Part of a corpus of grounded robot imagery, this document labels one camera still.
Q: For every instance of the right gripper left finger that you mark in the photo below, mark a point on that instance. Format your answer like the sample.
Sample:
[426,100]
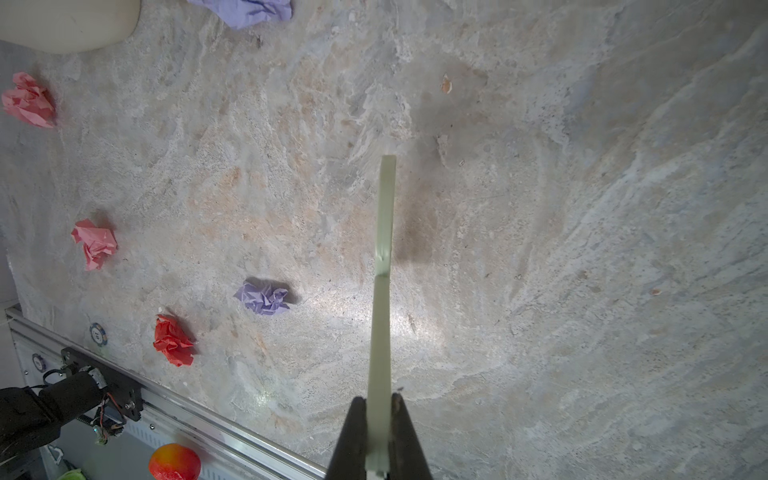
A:
[349,456]

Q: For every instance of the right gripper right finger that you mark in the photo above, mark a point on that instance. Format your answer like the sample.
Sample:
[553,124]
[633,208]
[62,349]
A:
[407,457]

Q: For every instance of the green white hand brush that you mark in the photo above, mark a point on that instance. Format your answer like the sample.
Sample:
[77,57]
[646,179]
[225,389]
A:
[378,416]

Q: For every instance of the white bin yellow bag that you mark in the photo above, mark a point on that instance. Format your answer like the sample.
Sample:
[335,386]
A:
[63,27]

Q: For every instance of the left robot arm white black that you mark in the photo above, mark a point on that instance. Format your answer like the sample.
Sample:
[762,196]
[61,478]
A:
[31,419]

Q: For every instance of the red yellow mango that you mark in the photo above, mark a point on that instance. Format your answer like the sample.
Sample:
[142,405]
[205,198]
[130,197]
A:
[175,462]

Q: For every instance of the purple paper scrap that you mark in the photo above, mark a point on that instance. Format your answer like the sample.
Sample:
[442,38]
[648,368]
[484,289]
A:
[240,14]
[263,300]

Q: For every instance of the red paper scrap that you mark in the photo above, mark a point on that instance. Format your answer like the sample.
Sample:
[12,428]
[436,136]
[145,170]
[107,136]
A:
[171,340]

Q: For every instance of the pink paper scrap lower left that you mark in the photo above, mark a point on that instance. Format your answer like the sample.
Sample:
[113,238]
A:
[97,243]

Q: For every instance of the pink paper scrap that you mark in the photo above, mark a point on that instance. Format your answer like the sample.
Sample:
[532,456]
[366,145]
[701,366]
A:
[29,102]
[97,243]

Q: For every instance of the purple paper scrap upper centre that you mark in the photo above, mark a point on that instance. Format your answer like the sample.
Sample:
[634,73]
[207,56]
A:
[240,14]

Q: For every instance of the pink paper scrap upper left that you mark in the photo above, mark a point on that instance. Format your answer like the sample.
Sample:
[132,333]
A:
[29,102]

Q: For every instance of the aluminium rail frame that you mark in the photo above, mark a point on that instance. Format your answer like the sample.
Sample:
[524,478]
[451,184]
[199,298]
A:
[228,451]

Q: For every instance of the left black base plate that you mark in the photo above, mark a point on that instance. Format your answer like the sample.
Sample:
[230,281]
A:
[112,381]

